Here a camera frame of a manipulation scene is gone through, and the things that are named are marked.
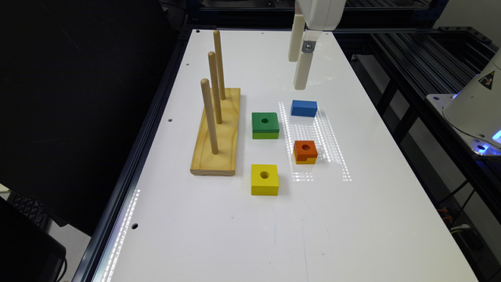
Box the wooden peg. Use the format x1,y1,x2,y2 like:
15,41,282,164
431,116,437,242
213,30,225,100
207,51,222,124
200,78,218,154

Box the rear wooden peg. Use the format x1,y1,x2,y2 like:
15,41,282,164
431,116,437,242
213,30,225,100

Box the wooden peg board base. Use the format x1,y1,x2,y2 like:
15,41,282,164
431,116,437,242
190,88,240,176

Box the yellow wooden block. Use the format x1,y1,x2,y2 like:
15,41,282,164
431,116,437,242
251,164,279,196

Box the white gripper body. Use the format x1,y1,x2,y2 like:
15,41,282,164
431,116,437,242
296,0,346,31

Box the black keyboard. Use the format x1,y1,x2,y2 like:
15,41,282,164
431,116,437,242
7,191,50,231

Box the middle wooden peg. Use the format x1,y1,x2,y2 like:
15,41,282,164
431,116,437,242
207,51,222,124

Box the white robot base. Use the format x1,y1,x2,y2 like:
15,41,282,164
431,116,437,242
427,52,500,157

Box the orange wooden block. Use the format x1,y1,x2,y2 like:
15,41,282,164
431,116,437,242
294,140,318,165

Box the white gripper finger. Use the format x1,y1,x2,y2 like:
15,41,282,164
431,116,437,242
288,13,305,62
294,30,322,90

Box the black monitor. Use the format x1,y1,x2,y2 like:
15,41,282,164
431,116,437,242
1,200,66,282

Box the front wooden peg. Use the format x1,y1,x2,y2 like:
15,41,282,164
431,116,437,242
200,78,218,154

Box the green wooden block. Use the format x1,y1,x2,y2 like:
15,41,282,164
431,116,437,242
252,112,279,139

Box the blue wooden block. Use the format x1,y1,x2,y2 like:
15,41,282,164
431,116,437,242
290,100,318,118

